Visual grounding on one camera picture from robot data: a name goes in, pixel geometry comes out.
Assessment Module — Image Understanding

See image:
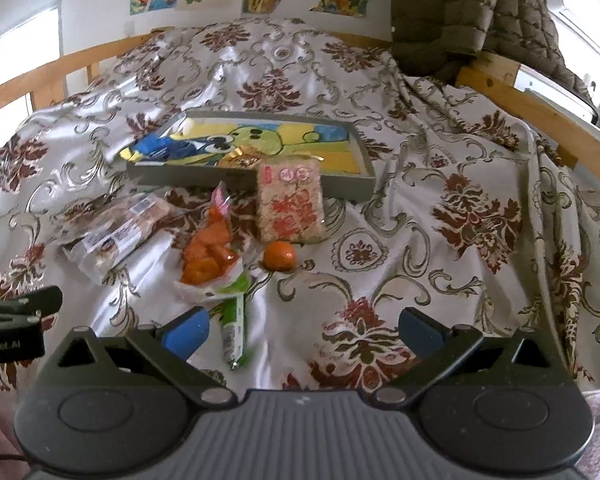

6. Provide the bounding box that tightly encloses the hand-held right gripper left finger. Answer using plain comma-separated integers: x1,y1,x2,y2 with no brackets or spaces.
42,306,238,408

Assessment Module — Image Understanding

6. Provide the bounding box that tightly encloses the blue foil snack packet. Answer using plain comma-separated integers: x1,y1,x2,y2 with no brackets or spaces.
122,132,208,165

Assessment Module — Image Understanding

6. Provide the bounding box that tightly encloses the mandarin orange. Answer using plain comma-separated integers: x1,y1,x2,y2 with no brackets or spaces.
262,241,297,271

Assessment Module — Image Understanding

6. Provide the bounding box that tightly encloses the white cable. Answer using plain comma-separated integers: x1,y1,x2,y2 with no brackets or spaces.
524,124,569,367

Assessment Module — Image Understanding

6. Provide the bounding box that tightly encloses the clear packet with brown snack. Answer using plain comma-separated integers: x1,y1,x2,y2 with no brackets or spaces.
52,192,173,243

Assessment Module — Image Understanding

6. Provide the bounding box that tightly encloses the gold wrapped candy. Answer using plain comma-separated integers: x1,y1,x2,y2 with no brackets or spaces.
219,146,262,172

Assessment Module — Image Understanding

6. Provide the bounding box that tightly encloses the rice cracker packet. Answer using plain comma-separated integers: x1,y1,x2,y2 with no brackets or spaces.
256,159,327,246

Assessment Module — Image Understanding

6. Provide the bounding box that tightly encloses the green stick packet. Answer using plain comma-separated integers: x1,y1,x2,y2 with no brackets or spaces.
221,294,247,372

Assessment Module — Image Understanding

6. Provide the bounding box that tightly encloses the olive puffer jacket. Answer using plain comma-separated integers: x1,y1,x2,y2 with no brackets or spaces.
390,0,599,117

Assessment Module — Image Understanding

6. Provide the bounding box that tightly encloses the white air conditioner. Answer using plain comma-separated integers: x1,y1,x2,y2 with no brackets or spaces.
545,0,600,78

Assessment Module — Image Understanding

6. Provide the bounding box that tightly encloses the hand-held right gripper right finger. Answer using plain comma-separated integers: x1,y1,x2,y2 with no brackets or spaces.
372,306,568,408

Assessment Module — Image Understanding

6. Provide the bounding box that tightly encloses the orange snack bag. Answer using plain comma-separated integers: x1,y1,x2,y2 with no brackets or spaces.
174,182,253,306

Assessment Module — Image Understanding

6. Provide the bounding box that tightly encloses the white printed snack packet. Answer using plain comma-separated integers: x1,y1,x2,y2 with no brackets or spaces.
62,205,182,287

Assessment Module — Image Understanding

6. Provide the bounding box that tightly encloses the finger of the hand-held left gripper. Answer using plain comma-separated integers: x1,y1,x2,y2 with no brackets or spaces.
0,286,64,323

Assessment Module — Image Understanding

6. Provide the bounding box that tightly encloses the grey tray with cartoon lining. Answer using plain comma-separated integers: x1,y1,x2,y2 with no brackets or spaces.
125,109,377,202

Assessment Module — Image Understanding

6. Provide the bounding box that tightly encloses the floral satin blanket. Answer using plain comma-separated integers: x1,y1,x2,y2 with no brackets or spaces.
0,17,600,406

